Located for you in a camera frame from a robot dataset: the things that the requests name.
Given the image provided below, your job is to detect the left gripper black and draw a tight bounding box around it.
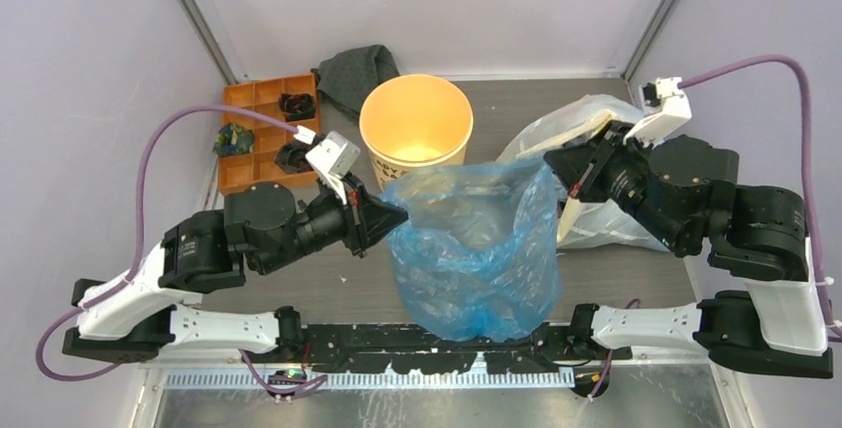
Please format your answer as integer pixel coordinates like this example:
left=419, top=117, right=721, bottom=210
left=257, top=170, right=410, bottom=275

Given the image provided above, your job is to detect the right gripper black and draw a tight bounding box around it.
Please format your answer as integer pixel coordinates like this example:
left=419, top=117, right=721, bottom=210
left=538, top=116, right=680, bottom=248

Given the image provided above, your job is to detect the blue trash bag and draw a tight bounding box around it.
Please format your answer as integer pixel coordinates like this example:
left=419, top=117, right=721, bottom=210
left=382, top=157, right=562, bottom=342

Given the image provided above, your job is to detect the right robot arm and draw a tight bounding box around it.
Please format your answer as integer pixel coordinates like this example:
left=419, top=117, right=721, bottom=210
left=544, top=122, right=833, bottom=379

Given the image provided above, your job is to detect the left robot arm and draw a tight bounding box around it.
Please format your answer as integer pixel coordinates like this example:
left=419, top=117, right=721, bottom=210
left=62, top=175, right=408, bottom=363

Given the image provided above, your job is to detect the yellow trash bin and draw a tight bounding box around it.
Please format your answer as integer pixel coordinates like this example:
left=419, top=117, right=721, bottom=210
left=358, top=73, right=475, bottom=189

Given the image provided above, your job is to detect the large clear plastic bag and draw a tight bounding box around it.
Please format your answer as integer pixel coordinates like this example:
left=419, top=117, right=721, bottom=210
left=497, top=94, right=666, bottom=252

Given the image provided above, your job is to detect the black bag roll lower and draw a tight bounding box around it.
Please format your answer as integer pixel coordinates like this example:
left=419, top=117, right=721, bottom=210
left=274, top=139, right=313, bottom=174

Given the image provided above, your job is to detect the black bag roll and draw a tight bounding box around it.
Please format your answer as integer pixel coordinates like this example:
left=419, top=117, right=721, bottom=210
left=278, top=93, right=317, bottom=122
left=274, top=139, right=313, bottom=174

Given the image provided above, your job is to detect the black bag roll upper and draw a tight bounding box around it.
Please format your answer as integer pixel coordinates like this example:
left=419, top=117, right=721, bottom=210
left=278, top=93, right=317, bottom=122

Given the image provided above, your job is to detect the grey dotted cloth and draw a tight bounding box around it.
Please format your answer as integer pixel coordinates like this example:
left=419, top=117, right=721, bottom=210
left=311, top=45, right=400, bottom=121

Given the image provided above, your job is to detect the orange compartment tray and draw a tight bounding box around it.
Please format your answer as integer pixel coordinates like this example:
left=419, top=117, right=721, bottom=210
left=217, top=72, right=321, bottom=195

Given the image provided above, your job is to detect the blue green bag roll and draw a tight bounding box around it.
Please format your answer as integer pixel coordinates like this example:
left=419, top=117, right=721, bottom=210
left=212, top=122, right=255, bottom=158

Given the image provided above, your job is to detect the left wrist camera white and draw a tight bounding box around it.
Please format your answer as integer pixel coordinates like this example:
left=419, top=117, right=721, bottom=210
left=298, top=131, right=360, bottom=205

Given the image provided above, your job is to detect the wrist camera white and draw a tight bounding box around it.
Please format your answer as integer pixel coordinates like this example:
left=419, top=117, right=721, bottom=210
left=624, top=76, right=692, bottom=145
left=298, top=131, right=360, bottom=205

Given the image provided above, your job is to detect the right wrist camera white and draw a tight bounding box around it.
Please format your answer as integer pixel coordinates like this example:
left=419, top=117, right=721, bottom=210
left=624, top=76, right=692, bottom=145

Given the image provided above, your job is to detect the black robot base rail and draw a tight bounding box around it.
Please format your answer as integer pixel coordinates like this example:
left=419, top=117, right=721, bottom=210
left=243, top=303, right=632, bottom=377

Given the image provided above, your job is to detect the white slotted cable duct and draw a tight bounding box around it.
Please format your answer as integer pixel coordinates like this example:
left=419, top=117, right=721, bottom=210
left=163, top=367, right=575, bottom=390

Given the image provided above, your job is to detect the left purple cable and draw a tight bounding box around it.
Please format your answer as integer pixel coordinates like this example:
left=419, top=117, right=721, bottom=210
left=35, top=104, right=317, bottom=383

